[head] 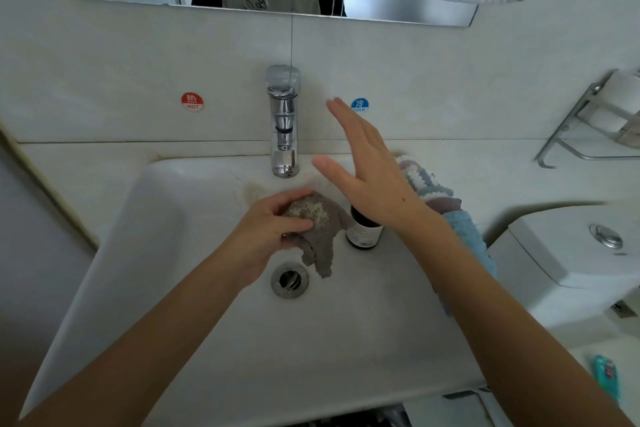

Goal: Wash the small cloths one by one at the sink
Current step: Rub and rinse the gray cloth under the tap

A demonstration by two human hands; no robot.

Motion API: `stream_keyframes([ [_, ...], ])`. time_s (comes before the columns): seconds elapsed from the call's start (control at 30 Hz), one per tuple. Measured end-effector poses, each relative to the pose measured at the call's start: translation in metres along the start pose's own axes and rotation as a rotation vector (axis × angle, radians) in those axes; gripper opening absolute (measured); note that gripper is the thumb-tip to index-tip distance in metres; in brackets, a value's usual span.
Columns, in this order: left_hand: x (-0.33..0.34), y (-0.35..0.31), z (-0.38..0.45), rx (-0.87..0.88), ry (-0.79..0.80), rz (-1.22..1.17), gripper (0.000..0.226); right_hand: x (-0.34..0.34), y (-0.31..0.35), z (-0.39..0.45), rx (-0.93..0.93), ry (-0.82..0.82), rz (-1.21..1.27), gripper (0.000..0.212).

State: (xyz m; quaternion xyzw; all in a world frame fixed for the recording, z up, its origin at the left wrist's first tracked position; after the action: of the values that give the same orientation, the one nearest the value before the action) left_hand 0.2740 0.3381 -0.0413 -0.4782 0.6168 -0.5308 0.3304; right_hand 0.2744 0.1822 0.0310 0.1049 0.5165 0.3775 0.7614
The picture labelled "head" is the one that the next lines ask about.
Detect person's left forearm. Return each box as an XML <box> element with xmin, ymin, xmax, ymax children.
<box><xmin>15</xmin><ymin>256</ymin><xmax>251</xmax><ymax>427</ymax></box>

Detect metal sink drain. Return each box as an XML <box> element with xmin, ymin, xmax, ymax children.
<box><xmin>270</xmin><ymin>262</ymin><xmax>311</xmax><ymax>300</ymax></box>

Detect white toilet lid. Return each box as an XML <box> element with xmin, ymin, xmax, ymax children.
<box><xmin>490</xmin><ymin>336</ymin><xmax>640</xmax><ymax>427</ymax></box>

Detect blue stained cloth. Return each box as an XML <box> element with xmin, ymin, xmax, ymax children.
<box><xmin>432</xmin><ymin>208</ymin><xmax>499</xmax><ymax>318</ymax></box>

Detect person's right forearm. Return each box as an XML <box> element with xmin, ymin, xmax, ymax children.
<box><xmin>400</xmin><ymin>203</ymin><xmax>636</xmax><ymax>427</ymax></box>

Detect grey yellow striped cloth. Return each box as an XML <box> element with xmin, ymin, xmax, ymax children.
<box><xmin>395</xmin><ymin>154</ymin><xmax>456</xmax><ymax>205</ymax></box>

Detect grey stained cloth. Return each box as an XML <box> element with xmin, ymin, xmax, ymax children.
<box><xmin>280</xmin><ymin>190</ymin><xmax>355</xmax><ymax>280</ymax></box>

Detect person's left hand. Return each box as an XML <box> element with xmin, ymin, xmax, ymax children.
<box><xmin>215</xmin><ymin>185</ymin><xmax>316</xmax><ymax>290</ymax></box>

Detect white toilet paper roll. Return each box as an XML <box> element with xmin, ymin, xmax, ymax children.
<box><xmin>588</xmin><ymin>68</ymin><xmax>640</xmax><ymax>137</ymax></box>

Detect gray patterned trousers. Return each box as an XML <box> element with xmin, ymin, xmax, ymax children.
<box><xmin>290</xmin><ymin>404</ymin><xmax>413</xmax><ymax>427</ymax></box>

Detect teal tube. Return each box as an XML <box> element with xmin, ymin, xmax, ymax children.
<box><xmin>592</xmin><ymin>354</ymin><xmax>622</xmax><ymax>405</ymax></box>

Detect chrome flush button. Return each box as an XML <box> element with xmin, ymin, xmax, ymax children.
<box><xmin>588</xmin><ymin>222</ymin><xmax>625</xmax><ymax>251</ymax></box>

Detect black pump soap bottle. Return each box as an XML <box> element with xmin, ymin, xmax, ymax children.
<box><xmin>345</xmin><ymin>206</ymin><xmax>386</xmax><ymax>252</ymax></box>

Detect person's right hand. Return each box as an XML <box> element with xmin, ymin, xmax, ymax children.
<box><xmin>311</xmin><ymin>96</ymin><xmax>431</xmax><ymax>238</ymax></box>

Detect white ceramic sink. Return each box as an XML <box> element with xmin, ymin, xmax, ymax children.
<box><xmin>18</xmin><ymin>154</ymin><xmax>501</xmax><ymax>427</ymax></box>

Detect white toilet tank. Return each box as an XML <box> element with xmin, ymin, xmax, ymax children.
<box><xmin>487</xmin><ymin>203</ymin><xmax>640</xmax><ymax>333</ymax></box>

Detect metal wall shelf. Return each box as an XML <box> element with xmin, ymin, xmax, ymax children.
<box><xmin>535</xmin><ymin>69</ymin><xmax>640</xmax><ymax>169</ymax></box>

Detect red round sticker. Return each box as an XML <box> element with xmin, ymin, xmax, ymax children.
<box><xmin>180</xmin><ymin>90</ymin><xmax>205</xmax><ymax>113</ymax></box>

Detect metal floor drain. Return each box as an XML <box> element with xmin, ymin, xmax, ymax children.
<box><xmin>610</xmin><ymin>300</ymin><xmax>637</xmax><ymax>321</ymax></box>

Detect chrome faucet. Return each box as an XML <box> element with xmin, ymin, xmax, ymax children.
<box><xmin>264</xmin><ymin>64</ymin><xmax>302</xmax><ymax>179</ymax></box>

